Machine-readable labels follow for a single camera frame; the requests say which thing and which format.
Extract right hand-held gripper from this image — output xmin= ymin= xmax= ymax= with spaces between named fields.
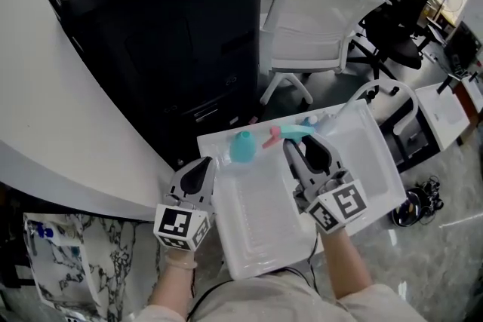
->
xmin=281 ymin=132 xmax=369 ymax=235

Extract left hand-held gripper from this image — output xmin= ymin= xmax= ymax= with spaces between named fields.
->
xmin=153 ymin=156 xmax=218 ymax=251

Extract person's right forearm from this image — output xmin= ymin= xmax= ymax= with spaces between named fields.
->
xmin=319 ymin=228 xmax=374 ymax=301

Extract person's left forearm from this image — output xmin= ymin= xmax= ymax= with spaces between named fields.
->
xmin=149 ymin=248 xmax=199 ymax=308

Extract large white sink basin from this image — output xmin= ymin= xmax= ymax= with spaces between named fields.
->
xmin=196 ymin=98 xmax=408 ymax=281

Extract black sink stand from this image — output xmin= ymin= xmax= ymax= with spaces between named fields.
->
xmin=379 ymin=101 xmax=442 ymax=173

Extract steel bowl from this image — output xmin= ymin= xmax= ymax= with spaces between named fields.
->
xmin=392 ymin=190 xmax=423 ymax=227

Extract white arched faucet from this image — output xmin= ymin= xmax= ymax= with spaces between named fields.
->
xmin=318 ymin=79 xmax=420 ymax=136

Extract marble sink cabinet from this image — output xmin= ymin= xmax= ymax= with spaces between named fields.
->
xmin=22 ymin=213 xmax=167 ymax=322

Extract black equipment cabinet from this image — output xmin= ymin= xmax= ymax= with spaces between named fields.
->
xmin=58 ymin=0 xmax=273 ymax=163

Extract small white sink basin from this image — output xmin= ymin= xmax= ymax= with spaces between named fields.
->
xmin=414 ymin=83 xmax=471 ymax=150

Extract white mesh office chair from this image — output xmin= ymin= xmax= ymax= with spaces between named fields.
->
xmin=259 ymin=0 xmax=392 ymax=106

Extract person's beige clothing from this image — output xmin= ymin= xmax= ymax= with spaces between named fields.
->
xmin=130 ymin=269 xmax=427 ymax=322

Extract black office chair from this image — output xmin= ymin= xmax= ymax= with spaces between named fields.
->
xmin=349 ymin=0 xmax=435 ymax=97

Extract wooden stand with white sink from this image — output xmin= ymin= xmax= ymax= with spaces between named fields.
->
xmin=452 ymin=73 xmax=483 ymax=114

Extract black monitor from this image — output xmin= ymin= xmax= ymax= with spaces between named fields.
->
xmin=445 ymin=21 xmax=483 ymax=69

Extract pale wrist bracelet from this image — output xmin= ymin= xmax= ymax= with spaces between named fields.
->
xmin=165 ymin=259 xmax=198 ymax=271

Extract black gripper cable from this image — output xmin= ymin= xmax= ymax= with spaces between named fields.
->
xmin=186 ymin=237 xmax=321 ymax=322

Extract black cable bundle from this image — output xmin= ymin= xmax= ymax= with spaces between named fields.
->
xmin=414 ymin=176 xmax=446 ymax=225

